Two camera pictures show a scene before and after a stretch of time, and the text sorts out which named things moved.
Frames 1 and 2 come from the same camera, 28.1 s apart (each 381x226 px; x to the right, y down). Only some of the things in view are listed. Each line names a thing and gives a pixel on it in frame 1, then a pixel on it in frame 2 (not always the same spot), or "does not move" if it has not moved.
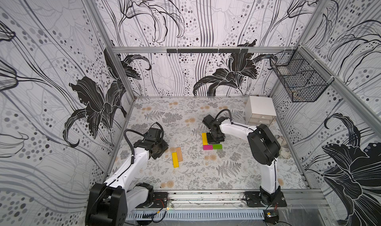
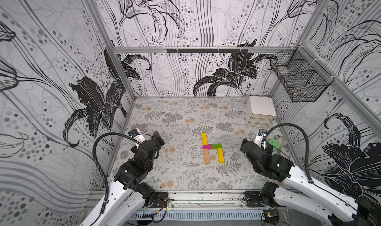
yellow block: [175, 160] to [221, 156]
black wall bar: [207, 50] does not move
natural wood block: [179, 154] to [207, 159]
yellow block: [205, 141] does not move
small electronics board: [271, 216] does not move
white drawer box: [259, 110] does not move
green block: [217, 146] does not move
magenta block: [208, 147] does not move
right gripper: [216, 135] to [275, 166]
